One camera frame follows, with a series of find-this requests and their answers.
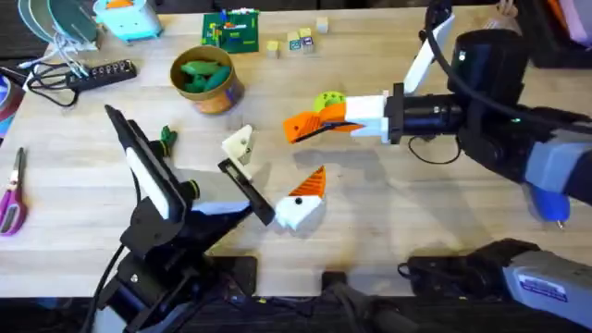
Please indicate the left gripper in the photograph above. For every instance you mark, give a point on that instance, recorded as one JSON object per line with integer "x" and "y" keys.
{"x": 217, "y": 194}

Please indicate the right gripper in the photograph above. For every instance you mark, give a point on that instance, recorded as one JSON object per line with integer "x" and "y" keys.
{"x": 490, "y": 69}

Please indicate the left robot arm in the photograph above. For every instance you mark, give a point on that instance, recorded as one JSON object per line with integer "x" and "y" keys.
{"x": 152, "y": 277}

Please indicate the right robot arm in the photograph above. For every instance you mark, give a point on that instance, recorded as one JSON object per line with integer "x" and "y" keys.
{"x": 555, "y": 162}

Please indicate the green vegetable toy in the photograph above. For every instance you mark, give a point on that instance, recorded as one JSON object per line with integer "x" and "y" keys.
{"x": 168, "y": 135}

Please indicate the blue electric screwdriver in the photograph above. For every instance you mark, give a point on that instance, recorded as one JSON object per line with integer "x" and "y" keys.
{"x": 548, "y": 203}

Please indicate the green disc with holes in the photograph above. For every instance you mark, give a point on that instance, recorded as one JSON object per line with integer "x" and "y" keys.
{"x": 328, "y": 98}

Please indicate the orange ribbed wedge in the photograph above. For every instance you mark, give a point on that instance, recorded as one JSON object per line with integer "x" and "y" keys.
{"x": 301, "y": 127}

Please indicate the right pale wrist plate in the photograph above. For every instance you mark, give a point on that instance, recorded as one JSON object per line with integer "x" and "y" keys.
{"x": 423, "y": 62}

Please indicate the wooden toy block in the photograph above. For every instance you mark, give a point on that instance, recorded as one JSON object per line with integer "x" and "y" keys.
{"x": 273, "y": 49}
{"x": 306, "y": 40}
{"x": 322, "y": 25}
{"x": 293, "y": 41}

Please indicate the tub with green toys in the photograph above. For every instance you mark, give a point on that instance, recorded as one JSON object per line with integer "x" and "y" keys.
{"x": 205, "y": 78}

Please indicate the green board with blocks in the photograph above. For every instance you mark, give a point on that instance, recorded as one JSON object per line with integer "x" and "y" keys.
{"x": 231, "y": 30}

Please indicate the black power strip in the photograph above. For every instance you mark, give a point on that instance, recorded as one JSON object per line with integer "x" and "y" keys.
{"x": 102, "y": 74}

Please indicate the light blue box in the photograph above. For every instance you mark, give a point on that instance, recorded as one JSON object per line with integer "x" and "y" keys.
{"x": 127, "y": 20}

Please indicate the stack of grey-green discs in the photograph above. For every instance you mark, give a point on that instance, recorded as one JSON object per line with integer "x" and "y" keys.
{"x": 69, "y": 18}

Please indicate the purple scissors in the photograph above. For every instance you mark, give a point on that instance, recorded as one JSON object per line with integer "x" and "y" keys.
{"x": 13, "y": 203}

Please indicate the tape roll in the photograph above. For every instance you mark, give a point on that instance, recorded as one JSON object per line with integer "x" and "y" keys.
{"x": 7, "y": 104}

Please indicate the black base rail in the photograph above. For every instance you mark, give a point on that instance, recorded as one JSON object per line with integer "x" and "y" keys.
{"x": 287, "y": 319}

